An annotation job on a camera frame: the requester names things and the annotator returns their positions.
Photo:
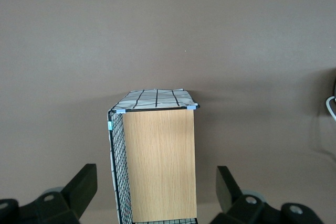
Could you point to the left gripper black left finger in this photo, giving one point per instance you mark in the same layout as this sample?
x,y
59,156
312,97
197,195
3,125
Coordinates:
x,y
65,208

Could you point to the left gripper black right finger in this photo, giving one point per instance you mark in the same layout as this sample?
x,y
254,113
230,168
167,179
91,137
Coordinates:
x,y
244,208

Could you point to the brown table cover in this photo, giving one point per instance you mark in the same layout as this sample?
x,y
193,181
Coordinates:
x,y
168,37

